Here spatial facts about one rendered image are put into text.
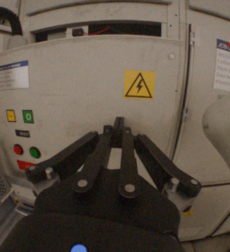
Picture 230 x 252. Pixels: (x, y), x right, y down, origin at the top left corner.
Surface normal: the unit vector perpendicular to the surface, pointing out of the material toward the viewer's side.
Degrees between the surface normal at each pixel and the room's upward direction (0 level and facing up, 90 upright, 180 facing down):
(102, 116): 90
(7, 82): 90
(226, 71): 90
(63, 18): 90
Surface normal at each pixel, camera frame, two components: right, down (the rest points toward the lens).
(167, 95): -0.08, 0.30
